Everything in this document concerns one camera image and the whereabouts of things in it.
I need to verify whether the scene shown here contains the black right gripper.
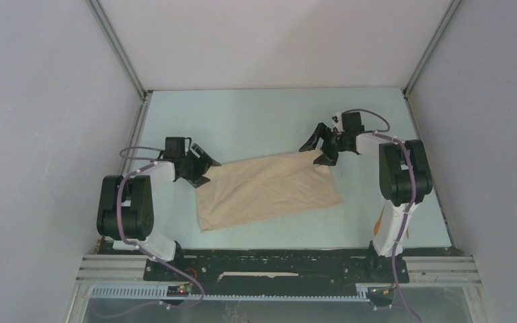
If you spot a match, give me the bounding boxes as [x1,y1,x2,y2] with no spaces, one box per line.
[301,122,347,166]

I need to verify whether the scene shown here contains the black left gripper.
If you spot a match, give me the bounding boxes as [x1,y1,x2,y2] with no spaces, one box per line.
[180,144,220,188]

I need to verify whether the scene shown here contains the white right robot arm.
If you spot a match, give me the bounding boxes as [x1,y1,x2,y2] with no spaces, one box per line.
[299,108,434,281]

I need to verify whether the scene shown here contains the orange plastic knife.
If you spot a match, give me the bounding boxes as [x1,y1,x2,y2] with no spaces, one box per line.
[373,209,384,236]

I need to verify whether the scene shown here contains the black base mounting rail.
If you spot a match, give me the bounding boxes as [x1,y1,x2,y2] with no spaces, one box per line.
[143,248,409,298]

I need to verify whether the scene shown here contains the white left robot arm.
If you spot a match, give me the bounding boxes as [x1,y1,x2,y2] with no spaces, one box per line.
[96,137,221,281]

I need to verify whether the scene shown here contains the beige cloth napkin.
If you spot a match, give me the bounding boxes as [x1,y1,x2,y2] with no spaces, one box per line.
[195,150,342,231]

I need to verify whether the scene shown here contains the aluminium corner frame post right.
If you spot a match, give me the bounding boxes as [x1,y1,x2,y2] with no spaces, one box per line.
[403,0,463,98]

